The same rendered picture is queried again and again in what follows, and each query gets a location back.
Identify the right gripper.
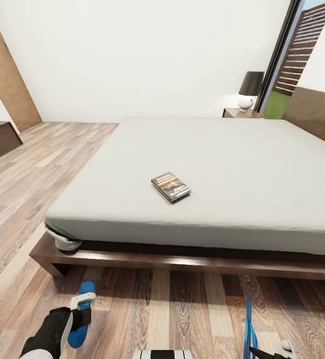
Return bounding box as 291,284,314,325
249,346,291,359

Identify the hardback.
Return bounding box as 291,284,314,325
151,172,192,202

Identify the sandal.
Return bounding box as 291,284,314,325
243,299,258,359
66,281,95,349

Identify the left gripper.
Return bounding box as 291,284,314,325
71,307,91,332

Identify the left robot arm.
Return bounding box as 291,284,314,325
19,292,96,359

